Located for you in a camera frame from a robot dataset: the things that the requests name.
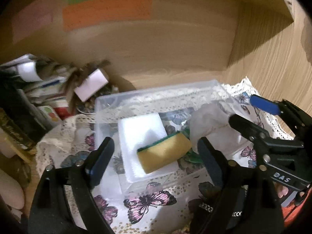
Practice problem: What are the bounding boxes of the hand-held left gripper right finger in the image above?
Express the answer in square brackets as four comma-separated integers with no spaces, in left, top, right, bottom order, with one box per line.
[190,136,285,234]

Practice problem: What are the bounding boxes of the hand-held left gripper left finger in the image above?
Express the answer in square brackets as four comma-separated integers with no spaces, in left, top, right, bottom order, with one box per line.
[28,136,115,234]

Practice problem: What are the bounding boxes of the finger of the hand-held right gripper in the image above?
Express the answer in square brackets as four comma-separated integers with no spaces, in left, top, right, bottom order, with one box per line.
[229,114,276,147]
[251,95,312,139]

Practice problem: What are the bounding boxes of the white cloth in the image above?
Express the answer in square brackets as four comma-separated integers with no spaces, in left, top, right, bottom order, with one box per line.
[190,103,255,155]

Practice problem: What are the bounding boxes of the yellow green scrub sponge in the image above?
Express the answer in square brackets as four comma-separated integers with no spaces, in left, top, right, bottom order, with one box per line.
[137,131,193,174]

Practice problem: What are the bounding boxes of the clear plastic container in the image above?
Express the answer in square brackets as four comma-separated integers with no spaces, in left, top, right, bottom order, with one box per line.
[95,79,245,197]

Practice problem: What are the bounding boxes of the white foam sponge block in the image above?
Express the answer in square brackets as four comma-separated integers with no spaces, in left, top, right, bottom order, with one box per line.
[118,113,180,183]

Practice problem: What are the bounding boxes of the person's right hand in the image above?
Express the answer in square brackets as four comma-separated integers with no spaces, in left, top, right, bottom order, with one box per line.
[277,183,294,206]

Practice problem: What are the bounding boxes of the green plastic piece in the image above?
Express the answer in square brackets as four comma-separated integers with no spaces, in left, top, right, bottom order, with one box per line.
[182,126,204,164]

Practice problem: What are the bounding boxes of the orange sleeve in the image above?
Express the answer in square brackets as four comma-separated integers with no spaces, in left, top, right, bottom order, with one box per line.
[280,188,311,225]

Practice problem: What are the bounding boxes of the butterfly print lace tablecloth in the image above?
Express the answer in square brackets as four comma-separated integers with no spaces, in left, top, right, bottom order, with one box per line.
[35,77,294,234]

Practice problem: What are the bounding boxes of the red box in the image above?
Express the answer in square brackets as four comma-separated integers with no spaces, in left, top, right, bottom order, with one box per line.
[54,99,74,120]

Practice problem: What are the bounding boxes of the white card with coloured dots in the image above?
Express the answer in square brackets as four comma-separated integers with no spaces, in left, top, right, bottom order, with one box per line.
[38,105,62,125]

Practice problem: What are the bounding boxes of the wooden shelf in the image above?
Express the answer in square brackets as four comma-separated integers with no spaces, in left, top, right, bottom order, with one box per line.
[190,0,295,69]

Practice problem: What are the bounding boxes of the small white box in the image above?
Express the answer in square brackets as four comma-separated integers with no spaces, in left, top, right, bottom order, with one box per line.
[74,68,109,102]

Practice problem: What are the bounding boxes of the beige rounded object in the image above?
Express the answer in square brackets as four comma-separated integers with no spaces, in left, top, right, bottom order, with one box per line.
[0,168,25,210]

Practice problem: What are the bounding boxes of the dark book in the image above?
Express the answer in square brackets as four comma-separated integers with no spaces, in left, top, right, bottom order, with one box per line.
[0,77,50,152]

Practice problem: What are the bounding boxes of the pile of papers and packets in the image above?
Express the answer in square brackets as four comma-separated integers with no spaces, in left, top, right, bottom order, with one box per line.
[0,54,81,108]

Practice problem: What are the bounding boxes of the orange sticky note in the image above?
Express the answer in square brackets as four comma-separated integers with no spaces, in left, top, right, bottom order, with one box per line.
[62,0,153,32]

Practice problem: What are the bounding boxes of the pink sticky note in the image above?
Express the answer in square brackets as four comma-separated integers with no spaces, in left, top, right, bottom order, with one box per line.
[12,0,54,44]

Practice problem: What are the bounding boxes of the black bag with chain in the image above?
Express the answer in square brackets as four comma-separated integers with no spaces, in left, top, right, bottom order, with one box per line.
[190,196,245,226]

